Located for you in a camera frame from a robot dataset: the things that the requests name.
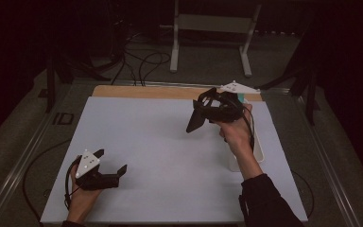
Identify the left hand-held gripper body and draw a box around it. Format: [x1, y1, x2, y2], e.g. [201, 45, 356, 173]
[75, 148, 121, 191]

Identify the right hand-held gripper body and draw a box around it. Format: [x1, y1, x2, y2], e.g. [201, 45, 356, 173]
[199, 80, 262, 125]

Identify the black phone case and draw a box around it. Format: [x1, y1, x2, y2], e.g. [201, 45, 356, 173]
[185, 87, 219, 134]

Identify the white plastic bin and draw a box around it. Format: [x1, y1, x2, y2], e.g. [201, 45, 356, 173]
[225, 97, 266, 173]

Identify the person's left hand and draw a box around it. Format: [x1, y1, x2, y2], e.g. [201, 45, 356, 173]
[66, 165, 103, 223]

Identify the person's right hand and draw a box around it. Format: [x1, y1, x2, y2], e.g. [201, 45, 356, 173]
[214, 104, 256, 159]

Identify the white table mat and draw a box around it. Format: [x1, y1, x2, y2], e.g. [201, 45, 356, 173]
[40, 96, 309, 225]

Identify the white metal stand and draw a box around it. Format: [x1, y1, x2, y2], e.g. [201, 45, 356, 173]
[159, 0, 263, 79]

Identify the black tripod stand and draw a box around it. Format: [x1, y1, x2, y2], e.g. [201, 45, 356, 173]
[254, 60, 320, 126]
[37, 53, 112, 114]

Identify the right hand-held gripper cable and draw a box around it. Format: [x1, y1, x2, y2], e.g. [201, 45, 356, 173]
[225, 94, 255, 151]

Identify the hand-held gripper cable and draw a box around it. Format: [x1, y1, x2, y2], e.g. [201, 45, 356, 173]
[225, 94, 255, 151]
[63, 154, 83, 211]

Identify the left hand-held gripper cable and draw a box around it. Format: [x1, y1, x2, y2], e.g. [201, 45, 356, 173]
[63, 154, 83, 211]

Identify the black rectangular floor frame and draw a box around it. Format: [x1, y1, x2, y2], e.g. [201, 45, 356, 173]
[52, 112, 75, 126]

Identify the black looped floor cable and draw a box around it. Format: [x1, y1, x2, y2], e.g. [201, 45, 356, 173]
[137, 51, 172, 87]

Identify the thin black floor cable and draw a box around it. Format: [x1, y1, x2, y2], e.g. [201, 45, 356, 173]
[291, 169, 316, 219]
[22, 139, 72, 222]

